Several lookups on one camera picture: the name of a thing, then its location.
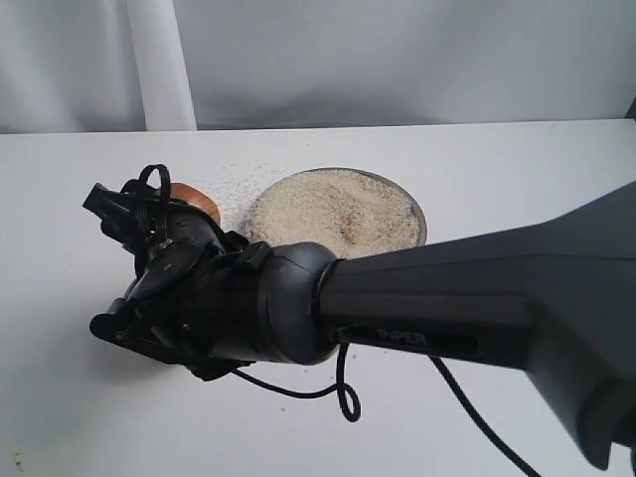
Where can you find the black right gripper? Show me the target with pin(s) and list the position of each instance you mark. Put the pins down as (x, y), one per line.
(195, 302)

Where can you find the brown wooden cup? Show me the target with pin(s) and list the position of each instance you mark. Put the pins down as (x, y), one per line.
(183, 196)

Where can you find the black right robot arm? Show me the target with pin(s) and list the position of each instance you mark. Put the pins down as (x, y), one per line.
(555, 300)

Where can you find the spilled rice grains on table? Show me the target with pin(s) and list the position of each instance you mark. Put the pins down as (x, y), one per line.
(234, 186)

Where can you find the rice on steel plate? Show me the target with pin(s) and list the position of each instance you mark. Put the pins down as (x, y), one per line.
(333, 213)

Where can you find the round steel plate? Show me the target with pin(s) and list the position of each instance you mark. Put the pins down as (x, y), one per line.
(420, 218)

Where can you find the white backdrop curtain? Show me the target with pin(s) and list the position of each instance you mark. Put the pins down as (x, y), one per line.
(79, 66)

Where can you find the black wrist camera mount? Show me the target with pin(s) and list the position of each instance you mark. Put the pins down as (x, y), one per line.
(131, 216)

